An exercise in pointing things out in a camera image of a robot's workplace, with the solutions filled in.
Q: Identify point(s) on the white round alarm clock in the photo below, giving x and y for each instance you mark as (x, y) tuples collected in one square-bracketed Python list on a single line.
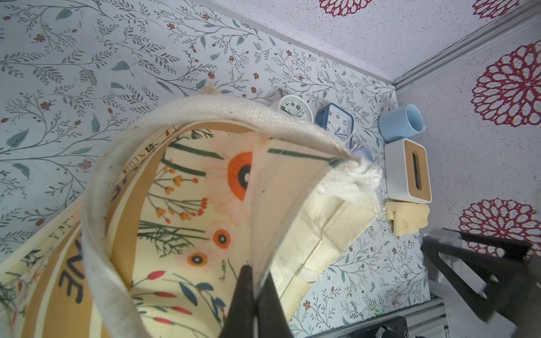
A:
[(294, 106)]

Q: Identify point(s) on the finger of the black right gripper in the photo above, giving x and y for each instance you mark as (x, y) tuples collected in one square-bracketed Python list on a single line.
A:
[(455, 245), (504, 280)]

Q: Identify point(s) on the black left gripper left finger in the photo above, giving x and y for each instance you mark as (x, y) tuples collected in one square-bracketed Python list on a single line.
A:
[(240, 321)]

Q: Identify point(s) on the dark blue square alarm clock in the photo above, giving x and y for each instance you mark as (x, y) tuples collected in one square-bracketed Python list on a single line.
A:
[(337, 122)]

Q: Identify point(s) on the light blue mug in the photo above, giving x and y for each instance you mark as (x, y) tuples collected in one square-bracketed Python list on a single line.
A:
[(403, 122)]

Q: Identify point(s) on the white wooden tissue box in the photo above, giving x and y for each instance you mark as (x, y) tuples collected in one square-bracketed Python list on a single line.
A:
[(407, 172)]

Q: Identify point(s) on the light blue square alarm clock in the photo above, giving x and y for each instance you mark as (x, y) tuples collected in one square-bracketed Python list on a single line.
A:
[(361, 152)]

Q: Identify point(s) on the cream printed canvas bag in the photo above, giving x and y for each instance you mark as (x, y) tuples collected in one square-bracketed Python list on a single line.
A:
[(177, 205)]

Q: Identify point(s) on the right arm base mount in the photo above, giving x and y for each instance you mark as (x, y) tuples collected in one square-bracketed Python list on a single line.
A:
[(393, 328)]

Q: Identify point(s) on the yellow folded cloth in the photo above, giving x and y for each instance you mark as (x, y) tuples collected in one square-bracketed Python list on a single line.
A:
[(407, 218)]

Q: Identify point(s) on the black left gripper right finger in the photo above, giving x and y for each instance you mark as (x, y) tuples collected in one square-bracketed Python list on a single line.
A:
[(271, 319)]

